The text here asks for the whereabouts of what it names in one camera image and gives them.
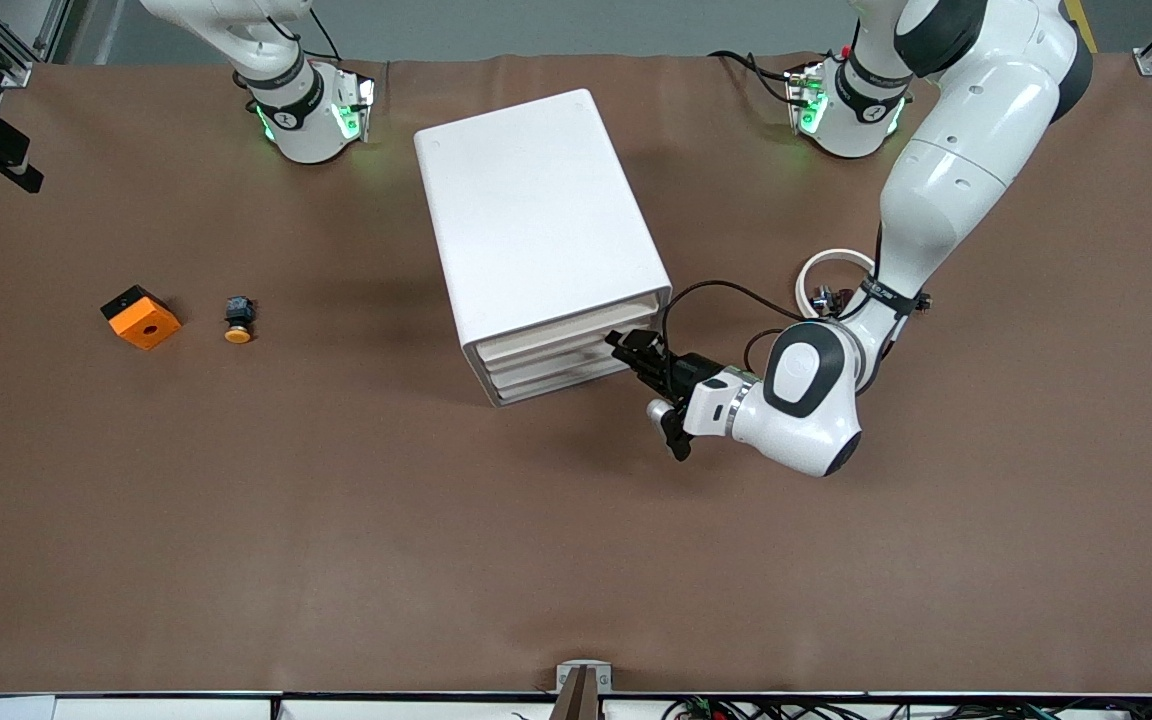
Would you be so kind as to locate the orange black button box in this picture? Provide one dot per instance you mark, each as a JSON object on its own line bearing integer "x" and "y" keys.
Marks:
{"x": 146, "y": 325}

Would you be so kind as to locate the aluminium camera post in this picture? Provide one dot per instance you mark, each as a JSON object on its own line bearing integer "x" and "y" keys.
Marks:
{"x": 578, "y": 700}

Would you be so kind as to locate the grey metal post bracket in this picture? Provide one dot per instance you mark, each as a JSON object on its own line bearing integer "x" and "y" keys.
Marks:
{"x": 566, "y": 678}

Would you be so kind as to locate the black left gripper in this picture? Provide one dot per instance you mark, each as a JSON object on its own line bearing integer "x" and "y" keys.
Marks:
{"x": 688, "y": 369}

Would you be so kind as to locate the brown table mat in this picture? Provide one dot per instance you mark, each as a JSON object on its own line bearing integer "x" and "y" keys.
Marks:
{"x": 336, "y": 550}

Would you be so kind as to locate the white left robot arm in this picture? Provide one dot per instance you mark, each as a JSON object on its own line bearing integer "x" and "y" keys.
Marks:
{"x": 956, "y": 180}

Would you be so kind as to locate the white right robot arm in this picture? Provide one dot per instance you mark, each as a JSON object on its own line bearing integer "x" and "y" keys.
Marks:
{"x": 301, "y": 120}

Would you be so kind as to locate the yellow push button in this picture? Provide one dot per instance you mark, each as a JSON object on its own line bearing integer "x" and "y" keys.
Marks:
{"x": 239, "y": 318}

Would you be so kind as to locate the small brown black component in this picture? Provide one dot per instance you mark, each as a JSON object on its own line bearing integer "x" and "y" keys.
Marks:
{"x": 821, "y": 297}

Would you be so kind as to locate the white curved plastic piece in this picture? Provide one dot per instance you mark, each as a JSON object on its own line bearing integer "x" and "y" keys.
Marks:
{"x": 804, "y": 285}

